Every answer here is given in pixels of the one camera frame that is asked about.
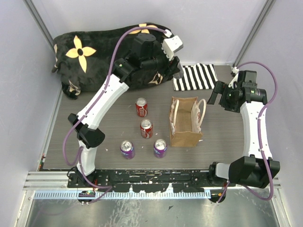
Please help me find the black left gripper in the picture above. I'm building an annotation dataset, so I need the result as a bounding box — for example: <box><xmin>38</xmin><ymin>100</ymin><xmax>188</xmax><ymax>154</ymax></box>
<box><xmin>143</xmin><ymin>41</ymin><xmax>181</xmax><ymax>79</ymax></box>

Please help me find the brown canvas tote bag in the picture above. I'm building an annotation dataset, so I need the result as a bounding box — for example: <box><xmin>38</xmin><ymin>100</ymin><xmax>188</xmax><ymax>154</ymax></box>
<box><xmin>169</xmin><ymin>97</ymin><xmax>206</xmax><ymax>147</ymax></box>

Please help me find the red coca-cola can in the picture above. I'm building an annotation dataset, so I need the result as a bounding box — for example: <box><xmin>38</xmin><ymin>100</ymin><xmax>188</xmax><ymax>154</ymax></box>
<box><xmin>140</xmin><ymin>119</ymin><xmax>153</xmax><ymax>139</ymax></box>
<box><xmin>135</xmin><ymin>97</ymin><xmax>148</xmax><ymax>117</ymax></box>

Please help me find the silver blue Red Bull can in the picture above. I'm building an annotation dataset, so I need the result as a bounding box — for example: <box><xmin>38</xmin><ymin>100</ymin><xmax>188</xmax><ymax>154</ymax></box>
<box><xmin>173</xmin><ymin>67</ymin><xmax>184</xmax><ymax>79</ymax></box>

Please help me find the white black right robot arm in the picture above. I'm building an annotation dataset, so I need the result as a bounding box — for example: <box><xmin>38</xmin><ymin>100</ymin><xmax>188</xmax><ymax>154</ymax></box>
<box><xmin>207</xmin><ymin>68</ymin><xmax>280</xmax><ymax>189</ymax></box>

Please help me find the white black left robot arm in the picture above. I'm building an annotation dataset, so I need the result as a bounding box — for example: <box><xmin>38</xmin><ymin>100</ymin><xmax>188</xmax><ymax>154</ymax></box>
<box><xmin>68</xmin><ymin>33</ymin><xmax>183</xmax><ymax>187</ymax></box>

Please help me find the black white striped cloth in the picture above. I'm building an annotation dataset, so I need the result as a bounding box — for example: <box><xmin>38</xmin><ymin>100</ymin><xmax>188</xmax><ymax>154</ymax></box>
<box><xmin>173</xmin><ymin>63</ymin><xmax>218</xmax><ymax>91</ymax></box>

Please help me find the purple Fanta can right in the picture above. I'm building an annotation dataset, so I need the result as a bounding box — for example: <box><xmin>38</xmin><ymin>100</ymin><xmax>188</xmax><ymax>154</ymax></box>
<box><xmin>153</xmin><ymin>139</ymin><xmax>167</xmax><ymax>158</ymax></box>

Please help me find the purple fanta can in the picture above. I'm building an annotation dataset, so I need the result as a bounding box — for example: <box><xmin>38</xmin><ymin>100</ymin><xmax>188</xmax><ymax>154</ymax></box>
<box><xmin>120</xmin><ymin>140</ymin><xmax>135</xmax><ymax>159</ymax></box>
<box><xmin>153</xmin><ymin>139</ymin><xmax>167</xmax><ymax>158</ymax></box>

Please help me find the black floral plush blanket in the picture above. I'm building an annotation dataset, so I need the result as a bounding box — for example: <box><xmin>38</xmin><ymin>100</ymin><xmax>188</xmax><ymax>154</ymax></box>
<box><xmin>52</xmin><ymin>26</ymin><xmax>169</xmax><ymax>100</ymax></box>

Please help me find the purple Fanta can left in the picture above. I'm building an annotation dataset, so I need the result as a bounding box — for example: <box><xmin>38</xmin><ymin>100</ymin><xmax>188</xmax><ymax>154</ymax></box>
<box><xmin>120</xmin><ymin>140</ymin><xmax>135</xmax><ymax>159</ymax></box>

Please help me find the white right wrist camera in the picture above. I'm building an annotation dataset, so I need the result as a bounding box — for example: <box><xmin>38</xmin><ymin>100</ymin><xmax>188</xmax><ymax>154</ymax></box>
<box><xmin>228</xmin><ymin>67</ymin><xmax>239</xmax><ymax>89</ymax></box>

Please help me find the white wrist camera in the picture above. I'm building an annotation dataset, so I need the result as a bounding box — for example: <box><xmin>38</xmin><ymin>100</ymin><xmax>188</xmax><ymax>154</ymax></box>
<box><xmin>162</xmin><ymin>35</ymin><xmax>183</xmax><ymax>60</ymax></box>
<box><xmin>228</xmin><ymin>67</ymin><xmax>239</xmax><ymax>89</ymax></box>

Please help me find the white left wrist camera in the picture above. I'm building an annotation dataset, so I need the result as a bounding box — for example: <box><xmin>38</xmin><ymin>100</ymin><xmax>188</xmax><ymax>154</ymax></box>
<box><xmin>162</xmin><ymin>35</ymin><xmax>183</xmax><ymax>60</ymax></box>

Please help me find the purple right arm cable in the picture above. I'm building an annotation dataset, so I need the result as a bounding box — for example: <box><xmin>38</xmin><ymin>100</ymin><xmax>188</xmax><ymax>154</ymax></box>
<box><xmin>216</xmin><ymin>61</ymin><xmax>277</xmax><ymax>204</ymax></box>

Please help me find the black mounting rail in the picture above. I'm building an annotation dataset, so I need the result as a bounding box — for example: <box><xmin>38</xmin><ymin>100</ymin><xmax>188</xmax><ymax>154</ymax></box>
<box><xmin>67</xmin><ymin>167</ymin><xmax>227</xmax><ymax>193</ymax></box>

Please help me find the white slotted cable duct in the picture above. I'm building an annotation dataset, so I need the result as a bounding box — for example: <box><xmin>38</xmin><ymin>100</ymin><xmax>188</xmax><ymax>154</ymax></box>
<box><xmin>33</xmin><ymin>190</ymin><xmax>211</xmax><ymax>200</ymax></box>

